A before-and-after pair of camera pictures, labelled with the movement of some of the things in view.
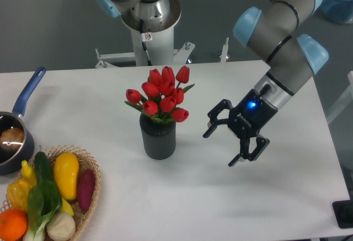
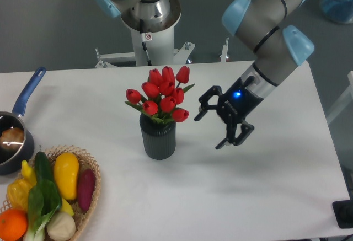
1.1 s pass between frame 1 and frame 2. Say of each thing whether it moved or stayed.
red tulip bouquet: stayed
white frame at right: stayed
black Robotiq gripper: moved
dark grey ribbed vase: stayed
